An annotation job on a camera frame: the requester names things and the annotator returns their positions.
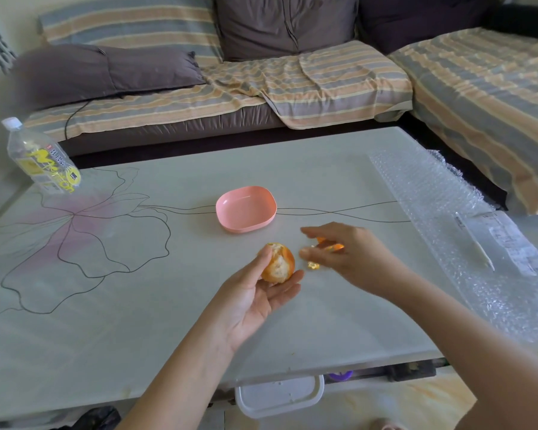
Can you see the person's left hand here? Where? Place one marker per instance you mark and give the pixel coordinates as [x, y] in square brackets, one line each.
[246, 300]

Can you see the person's right hand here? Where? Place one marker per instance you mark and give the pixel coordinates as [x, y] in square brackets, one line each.
[363, 264]

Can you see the pile of orange peel pieces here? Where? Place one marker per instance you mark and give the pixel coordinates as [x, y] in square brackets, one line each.
[334, 247]

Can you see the orange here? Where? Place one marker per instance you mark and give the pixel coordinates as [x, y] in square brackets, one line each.
[280, 264]

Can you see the pink plastic dish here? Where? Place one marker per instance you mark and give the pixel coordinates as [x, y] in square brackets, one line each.
[245, 209]

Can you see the person's left forearm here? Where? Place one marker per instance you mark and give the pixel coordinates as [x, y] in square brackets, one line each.
[179, 385]

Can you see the person's right forearm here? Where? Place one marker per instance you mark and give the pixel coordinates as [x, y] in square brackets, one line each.
[475, 358]

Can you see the person's right foot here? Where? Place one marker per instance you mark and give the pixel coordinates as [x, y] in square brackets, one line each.
[388, 425]

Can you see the person's right leg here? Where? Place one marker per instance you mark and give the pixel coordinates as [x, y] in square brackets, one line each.
[468, 420]

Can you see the clear bubble wrap sheet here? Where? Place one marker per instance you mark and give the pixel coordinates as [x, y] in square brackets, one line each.
[421, 192]

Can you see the white plastic container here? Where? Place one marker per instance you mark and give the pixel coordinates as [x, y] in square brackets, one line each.
[278, 396]

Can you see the thin white stick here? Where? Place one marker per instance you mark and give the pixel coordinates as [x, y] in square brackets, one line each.
[479, 251]

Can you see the black box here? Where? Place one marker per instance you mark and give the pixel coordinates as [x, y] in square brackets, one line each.
[412, 370]

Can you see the clear plastic bag paper label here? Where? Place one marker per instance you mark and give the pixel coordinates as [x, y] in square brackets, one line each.
[515, 244]

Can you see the striped sofa sheet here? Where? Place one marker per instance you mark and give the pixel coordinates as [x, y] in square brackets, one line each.
[336, 85]
[484, 94]

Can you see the dark brown sofa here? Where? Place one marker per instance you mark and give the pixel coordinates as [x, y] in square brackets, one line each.
[175, 129]

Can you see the black plastic bag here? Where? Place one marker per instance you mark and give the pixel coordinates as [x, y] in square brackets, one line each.
[94, 420]

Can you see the clear bottle yellow label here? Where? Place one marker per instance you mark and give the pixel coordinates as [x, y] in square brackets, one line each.
[45, 160]

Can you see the dark purple cushion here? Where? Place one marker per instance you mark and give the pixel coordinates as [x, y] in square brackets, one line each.
[417, 22]

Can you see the grey upright cushion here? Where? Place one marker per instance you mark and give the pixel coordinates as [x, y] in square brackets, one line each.
[287, 26]

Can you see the grey flat pillow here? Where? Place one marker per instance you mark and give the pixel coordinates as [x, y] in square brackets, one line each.
[98, 71]

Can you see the black garment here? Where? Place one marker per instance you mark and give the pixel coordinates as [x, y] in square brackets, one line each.
[524, 22]

